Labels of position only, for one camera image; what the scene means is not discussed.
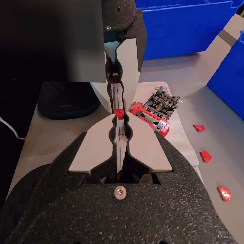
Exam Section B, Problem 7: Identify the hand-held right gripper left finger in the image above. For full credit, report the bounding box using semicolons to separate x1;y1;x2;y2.
68;115;122;178

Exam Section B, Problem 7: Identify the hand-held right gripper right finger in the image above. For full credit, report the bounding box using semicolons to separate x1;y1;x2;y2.
121;112;173;176

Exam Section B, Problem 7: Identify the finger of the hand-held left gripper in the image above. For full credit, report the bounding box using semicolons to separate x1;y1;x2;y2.
114;37;139;113
91;50;115;113

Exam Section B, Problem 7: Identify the red and black lego car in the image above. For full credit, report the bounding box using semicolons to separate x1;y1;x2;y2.
128;86;183;138

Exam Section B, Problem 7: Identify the blue plastic bin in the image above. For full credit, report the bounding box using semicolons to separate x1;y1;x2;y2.
207;31;244;120
135;0;244;61

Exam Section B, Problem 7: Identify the lego instruction booklet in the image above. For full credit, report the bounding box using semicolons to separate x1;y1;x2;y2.
91;81;200;168

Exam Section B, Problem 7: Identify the black quilted pad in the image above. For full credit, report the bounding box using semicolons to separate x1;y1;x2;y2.
38;80;100;120

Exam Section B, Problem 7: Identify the black tape strip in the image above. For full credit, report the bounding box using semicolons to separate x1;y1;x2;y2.
218;27;239;46

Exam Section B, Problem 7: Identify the white cable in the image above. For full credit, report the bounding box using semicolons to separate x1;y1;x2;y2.
0;116;25;140

